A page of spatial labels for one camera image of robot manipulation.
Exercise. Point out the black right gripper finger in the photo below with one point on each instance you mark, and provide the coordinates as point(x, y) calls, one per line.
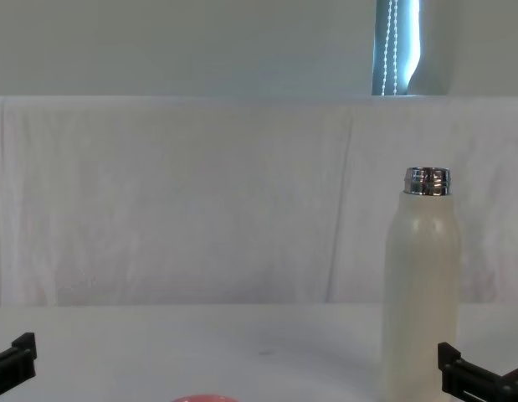
point(472, 379)

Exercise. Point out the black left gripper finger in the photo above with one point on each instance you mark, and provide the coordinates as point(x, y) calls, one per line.
point(20, 358)

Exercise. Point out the cream vacuum bottle steel neck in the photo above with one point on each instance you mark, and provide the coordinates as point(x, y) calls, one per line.
point(422, 293)

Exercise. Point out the white table cloth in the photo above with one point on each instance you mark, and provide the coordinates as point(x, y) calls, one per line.
point(200, 352)

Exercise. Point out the pink cup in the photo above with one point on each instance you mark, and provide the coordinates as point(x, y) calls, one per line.
point(204, 398)

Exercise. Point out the white draped back cloth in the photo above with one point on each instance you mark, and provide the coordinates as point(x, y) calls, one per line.
point(200, 201)

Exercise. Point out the white curtain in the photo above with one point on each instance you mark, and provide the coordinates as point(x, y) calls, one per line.
point(472, 42)
point(158, 42)

